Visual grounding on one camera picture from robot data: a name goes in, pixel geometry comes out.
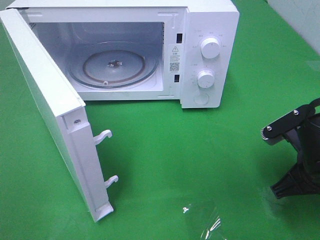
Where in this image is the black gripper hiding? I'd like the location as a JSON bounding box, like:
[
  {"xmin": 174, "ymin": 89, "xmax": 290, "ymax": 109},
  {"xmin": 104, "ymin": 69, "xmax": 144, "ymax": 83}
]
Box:
[{"xmin": 270, "ymin": 113, "xmax": 320, "ymax": 199}]

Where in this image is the round white door button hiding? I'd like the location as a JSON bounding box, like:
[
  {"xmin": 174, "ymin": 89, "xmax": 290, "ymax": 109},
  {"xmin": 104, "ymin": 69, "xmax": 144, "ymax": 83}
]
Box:
[{"xmin": 193, "ymin": 93, "xmax": 209, "ymax": 106}]

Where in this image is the white microwave knob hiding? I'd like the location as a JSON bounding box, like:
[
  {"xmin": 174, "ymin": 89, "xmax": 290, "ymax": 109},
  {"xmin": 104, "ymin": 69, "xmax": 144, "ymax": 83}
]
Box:
[
  {"xmin": 200, "ymin": 36, "xmax": 221, "ymax": 59},
  {"xmin": 197, "ymin": 70, "xmax": 215, "ymax": 89}
]

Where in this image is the white microwave door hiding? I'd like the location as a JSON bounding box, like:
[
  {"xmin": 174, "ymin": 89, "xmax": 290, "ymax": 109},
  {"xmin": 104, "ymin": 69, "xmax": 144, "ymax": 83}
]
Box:
[{"xmin": 0, "ymin": 9, "xmax": 119, "ymax": 222}]

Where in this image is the white microwave oven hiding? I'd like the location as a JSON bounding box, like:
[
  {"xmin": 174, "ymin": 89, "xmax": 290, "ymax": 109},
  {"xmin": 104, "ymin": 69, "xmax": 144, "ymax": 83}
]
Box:
[{"xmin": 4, "ymin": 0, "xmax": 240, "ymax": 109}]

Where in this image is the white warning label sticker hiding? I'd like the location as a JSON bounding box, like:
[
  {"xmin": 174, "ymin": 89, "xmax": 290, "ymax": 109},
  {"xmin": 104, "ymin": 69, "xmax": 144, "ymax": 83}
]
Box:
[{"xmin": 167, "ymin": 43, "xmax": 183, "ymax": 73}]

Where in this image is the glass microwave turntable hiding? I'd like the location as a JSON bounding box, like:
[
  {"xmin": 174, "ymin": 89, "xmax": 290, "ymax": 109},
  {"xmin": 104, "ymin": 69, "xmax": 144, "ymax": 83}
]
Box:
[{"xmin": 68, "ymin": 41, "xmax": 163, "ymax": 89}]

